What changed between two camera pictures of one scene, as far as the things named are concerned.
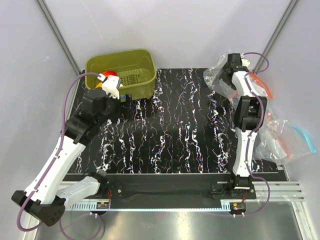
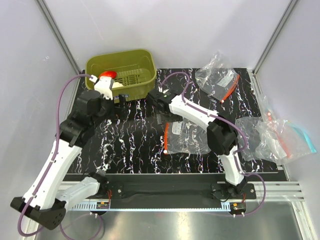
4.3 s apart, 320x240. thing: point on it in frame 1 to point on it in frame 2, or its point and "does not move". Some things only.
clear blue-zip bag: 280,140 does not move
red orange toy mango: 109,73 does not move
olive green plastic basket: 136,68 does not move
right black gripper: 221,75 to 159,117
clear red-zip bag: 212,81 to 183,137
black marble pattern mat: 178,130 does not move
